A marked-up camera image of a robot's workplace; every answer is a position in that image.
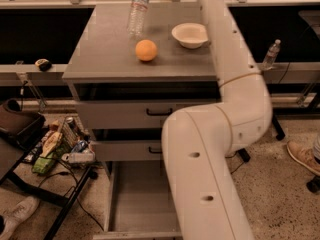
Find clear plastic water bottle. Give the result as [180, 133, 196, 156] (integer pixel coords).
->
[127, 0, 149, 38]

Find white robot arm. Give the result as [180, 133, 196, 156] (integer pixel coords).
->
[162, 0, 272, 240]

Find grey middle drawer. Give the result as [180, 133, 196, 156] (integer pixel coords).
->
[92, 140, 162, 161]

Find grey drawer cabinet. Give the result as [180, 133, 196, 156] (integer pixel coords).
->
[61, 1, 234, 240]

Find grey top drawer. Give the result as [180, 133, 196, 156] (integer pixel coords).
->
[75, 99, 209, 129]

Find lying plastic bottle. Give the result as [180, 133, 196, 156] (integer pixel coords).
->
[62, 152, 95, 164]

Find grey open bottom drawer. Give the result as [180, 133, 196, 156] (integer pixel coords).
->
[93, 160, 183, 240]

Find background water bottle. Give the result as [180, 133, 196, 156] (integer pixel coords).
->
[262, 39, 281, 71]

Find orange fruit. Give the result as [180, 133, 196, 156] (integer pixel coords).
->
[135, 39, 158, 62]

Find white paper bowl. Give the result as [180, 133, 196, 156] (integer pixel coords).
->
[171, 23, 208, 49]

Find soda can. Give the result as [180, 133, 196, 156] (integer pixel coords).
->
[65, 117, 78, 132]

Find black tripod stand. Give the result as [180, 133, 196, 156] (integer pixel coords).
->
[272, 116, 285, 141]

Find black tape measure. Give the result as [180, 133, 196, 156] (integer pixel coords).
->
[35, 59, 52, 72]

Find green snack bag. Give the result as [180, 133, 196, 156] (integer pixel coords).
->
[32, 152, 58, 175]

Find brown bag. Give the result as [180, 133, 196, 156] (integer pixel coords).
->
[0, 99, 45, 151]

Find tan shoe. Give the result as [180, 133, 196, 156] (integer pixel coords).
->
[286, 141, 320, 176]

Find white sneaker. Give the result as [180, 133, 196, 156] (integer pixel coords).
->
[0, 196, 40, 240]

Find black power adapter cable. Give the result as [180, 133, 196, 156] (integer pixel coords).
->
[226, 147, 252, 176]

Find black frame side table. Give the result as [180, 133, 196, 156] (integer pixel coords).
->
[0, 138, 93, 240]

